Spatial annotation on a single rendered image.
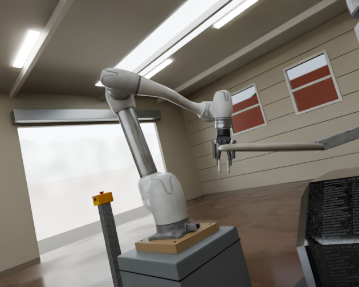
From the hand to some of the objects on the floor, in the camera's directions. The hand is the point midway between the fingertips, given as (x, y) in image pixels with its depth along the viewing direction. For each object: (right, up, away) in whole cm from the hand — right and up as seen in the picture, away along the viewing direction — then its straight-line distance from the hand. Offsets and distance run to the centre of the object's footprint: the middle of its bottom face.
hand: (224, 166), depth 136 cm
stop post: (-60, -132, +52) cm, 154 cm away
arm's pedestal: (-6, -109, -32) cm, 114 cm away
